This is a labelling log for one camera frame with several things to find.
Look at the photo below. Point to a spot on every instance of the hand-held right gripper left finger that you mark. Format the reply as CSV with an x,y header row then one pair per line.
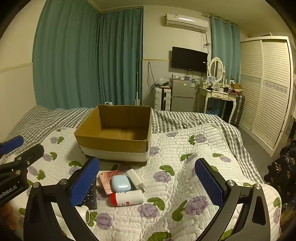
x,y
85,183

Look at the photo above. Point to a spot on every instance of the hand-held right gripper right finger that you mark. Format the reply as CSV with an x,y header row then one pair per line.
x,y
208,183

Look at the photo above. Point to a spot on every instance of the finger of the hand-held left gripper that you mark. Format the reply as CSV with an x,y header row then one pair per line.
x,y
12,143
30,154

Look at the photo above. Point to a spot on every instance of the white plastic bottle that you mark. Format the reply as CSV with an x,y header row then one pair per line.
x,y
84,212

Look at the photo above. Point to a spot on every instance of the cardboard box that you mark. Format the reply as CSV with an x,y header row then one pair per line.
x,y
111,143

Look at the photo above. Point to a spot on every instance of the black remote control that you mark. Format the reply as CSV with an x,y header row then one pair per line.
x,y
91,199

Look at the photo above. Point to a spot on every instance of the pink phone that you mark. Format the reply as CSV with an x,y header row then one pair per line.
x,y
104,183

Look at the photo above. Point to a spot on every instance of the light blue earbud case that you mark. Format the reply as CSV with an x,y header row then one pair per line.
x,y
121,183

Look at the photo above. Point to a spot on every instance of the floral white quilt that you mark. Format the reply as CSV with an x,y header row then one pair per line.
x,y
175,150

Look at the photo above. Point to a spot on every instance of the white can with red cap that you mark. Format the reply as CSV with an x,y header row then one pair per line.
x,y
130,198

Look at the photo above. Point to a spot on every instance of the dark printed clothing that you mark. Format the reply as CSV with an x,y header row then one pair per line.
x,y
283,171

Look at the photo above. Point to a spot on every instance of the dark suitcase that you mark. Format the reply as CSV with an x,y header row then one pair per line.
x,y
238,110

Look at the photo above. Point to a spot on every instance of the white dressing table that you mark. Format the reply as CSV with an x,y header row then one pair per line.
x,y
216,93

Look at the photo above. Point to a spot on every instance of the grey small fridge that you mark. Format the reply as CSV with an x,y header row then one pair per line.
x,y
182,95

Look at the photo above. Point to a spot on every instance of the small brown box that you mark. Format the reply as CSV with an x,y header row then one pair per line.
x,y
236,87

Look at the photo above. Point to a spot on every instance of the wide teal curtain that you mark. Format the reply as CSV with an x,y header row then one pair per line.
x,y
67,58

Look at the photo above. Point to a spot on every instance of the white louvred wardrobe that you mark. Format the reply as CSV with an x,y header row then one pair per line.
x,y
266,92

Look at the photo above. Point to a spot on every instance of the white oval mirror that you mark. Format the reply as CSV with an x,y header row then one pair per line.
x,y
216,67

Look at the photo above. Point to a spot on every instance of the narrow teal curtain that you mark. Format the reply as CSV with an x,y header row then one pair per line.
x,y
225,48

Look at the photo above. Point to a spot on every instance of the white air conditioner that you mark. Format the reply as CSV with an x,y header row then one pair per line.
x,y
187,22

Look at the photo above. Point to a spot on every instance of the black wall television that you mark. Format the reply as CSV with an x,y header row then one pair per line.
x,y
188,59

